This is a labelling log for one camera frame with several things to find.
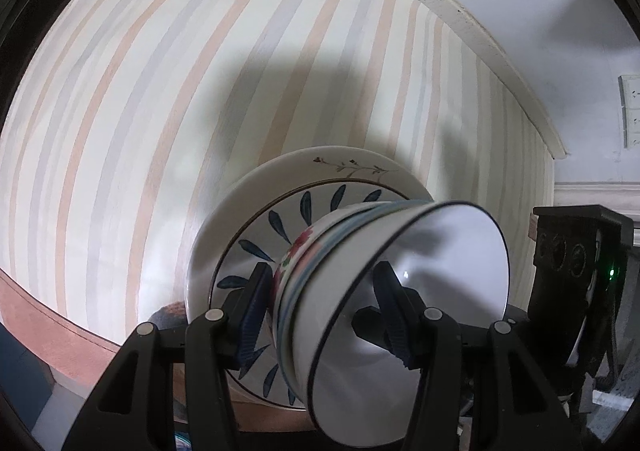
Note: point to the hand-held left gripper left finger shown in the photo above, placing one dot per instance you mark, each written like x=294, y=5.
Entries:
x=252, y=326

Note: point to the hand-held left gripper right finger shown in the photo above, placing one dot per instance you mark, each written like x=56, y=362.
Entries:
x=395, y=326

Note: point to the white plate blue leaf pattern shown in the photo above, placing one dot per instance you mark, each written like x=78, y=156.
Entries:
x=260, y=241

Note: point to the white bowl dark rim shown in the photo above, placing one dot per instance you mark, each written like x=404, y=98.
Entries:
x=450, y=251

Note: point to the white bowl red flower print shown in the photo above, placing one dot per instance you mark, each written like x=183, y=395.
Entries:
x=300, y=242

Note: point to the white plate twig print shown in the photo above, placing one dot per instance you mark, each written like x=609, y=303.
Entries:
x=225, y=201

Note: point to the dark furry slipper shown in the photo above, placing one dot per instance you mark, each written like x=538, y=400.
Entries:
x=167, y=316

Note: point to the striped countertop mat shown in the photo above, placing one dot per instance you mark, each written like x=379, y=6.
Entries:
x=150, y=106

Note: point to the white wall moulding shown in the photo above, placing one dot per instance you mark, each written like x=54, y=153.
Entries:
x=590, y=193

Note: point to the white wall socket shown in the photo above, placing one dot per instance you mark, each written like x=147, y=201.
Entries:
x=631, y=111

